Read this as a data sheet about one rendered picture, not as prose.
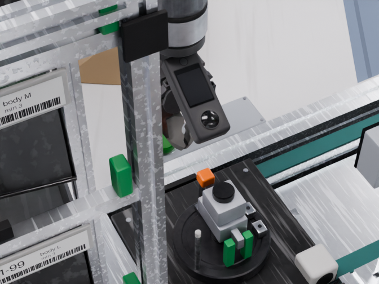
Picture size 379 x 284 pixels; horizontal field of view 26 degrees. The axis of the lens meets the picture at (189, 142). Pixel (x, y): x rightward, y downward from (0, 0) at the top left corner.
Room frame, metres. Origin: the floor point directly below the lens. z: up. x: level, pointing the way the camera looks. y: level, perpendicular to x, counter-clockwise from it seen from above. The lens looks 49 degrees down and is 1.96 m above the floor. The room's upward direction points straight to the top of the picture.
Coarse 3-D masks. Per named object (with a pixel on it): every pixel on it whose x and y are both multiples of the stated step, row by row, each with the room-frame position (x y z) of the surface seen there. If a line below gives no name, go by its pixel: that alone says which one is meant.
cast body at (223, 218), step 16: (208, 192) 0.67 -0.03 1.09; (224, 192) 0.66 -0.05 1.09; (208, 208) 0.66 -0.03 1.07; (224, 208) 0.64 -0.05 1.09; (240, 208) 0.65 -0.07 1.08; (208, 224) 0.66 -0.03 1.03; (224, 224) 0.64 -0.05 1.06; (240, 224) 0.64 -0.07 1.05; (224, 240) 0.63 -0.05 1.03; (240, 240) 0.62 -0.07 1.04
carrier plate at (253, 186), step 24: (240, 168) 0.81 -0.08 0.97; (168, 192) 0.76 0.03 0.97; (192, 192) 0.76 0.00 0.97; (240, 192) 0.76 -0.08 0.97; (264, 192) 0.76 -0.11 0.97; (120, 216) 0.71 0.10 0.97; (168, 216) 0.71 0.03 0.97; (264, 216) 0.71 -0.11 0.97; (288, 216) 0.71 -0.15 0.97; (168, 240) 0.67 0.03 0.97; (288, 240) 0.67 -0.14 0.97; (168, 264) 0.63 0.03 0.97; (288, 264) 0.63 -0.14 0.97
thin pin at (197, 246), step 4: (196, 232) 0.61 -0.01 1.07; (200, 232) 0.61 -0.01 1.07; (196, 236) 0.61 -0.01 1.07; (200, 236) 0.61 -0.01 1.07; (196, 240) 0.61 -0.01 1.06; (200, 240) 0.61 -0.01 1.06; (196, 244) 0.61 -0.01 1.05; (200, 244) 0.61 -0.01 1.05; (196, 248) 0.61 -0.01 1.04; (200, 248) 0.61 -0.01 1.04; (196, 252) 0.61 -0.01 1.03; (200, 252) 0.61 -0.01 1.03; (196, 256) 0.61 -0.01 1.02; (200, 256) 0.61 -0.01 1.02; (196, 260) 0.61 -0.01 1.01; (200, 260) 0.61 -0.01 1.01; (196, 264) 0.61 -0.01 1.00; (196, 268) 0.61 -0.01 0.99
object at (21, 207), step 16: (32, 192) 0.57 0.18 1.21; (48, 192) 0.57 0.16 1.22; (64, 192) 0.50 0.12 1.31; (0, 208) 0.54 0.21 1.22; (16, 208) 0.54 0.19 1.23; (32, 208) 0.54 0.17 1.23; (48, 208) 0.53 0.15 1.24; (80, 256) 0.40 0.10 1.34; (48, 272) 0.39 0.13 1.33; (64, 272) 0.39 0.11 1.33; (80, 272) 0.40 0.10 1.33
